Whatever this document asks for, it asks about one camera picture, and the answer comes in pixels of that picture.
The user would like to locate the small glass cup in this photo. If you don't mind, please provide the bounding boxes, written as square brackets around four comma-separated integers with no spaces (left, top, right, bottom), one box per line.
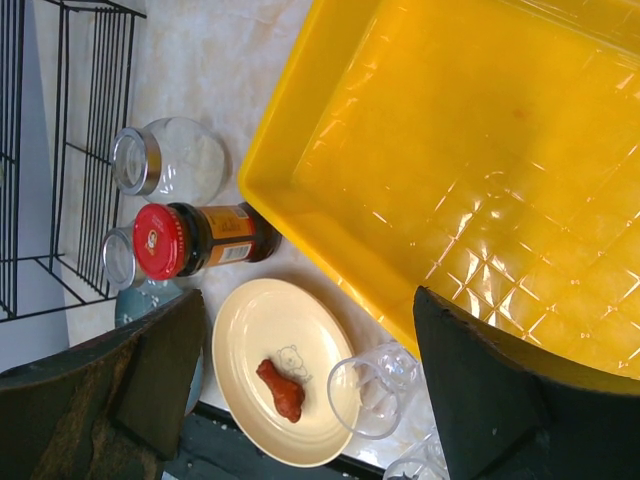
[383,430,450,480]
[326,341,422,440]

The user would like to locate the cream ceramic plate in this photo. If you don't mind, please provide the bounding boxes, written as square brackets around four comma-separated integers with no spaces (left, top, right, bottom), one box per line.
[212,279,359,468]

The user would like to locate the black wire rack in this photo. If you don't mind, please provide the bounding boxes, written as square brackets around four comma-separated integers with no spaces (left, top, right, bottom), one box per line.
[1,1,145,322]

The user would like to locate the yellow plastic tray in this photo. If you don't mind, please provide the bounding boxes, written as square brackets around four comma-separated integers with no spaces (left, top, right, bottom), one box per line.
[238,1,639,378]

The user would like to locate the left small glass cup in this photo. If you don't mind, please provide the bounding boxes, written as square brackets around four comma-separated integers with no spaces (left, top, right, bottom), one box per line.
[326,341,422,440]

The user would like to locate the middle small glass cup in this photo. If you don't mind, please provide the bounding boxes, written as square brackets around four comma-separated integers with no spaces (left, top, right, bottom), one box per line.
[383,430,450,480]

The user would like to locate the glass jar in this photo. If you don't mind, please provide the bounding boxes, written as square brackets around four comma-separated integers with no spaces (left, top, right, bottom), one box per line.
[110,117,231,206]
[101,223,146,291]

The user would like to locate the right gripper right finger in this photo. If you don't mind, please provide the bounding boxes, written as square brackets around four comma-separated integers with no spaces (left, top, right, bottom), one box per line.
[413,287,639,479]

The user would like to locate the red-lidded sauce jar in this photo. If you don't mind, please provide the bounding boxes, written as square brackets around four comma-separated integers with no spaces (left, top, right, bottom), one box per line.
[132,202,282,281]

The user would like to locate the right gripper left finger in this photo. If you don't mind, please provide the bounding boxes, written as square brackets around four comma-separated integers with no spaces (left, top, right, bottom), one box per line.
[1,290,206,479]

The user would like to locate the chicken drumstick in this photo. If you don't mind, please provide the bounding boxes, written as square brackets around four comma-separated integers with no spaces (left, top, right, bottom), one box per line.
[256,359,306,423]

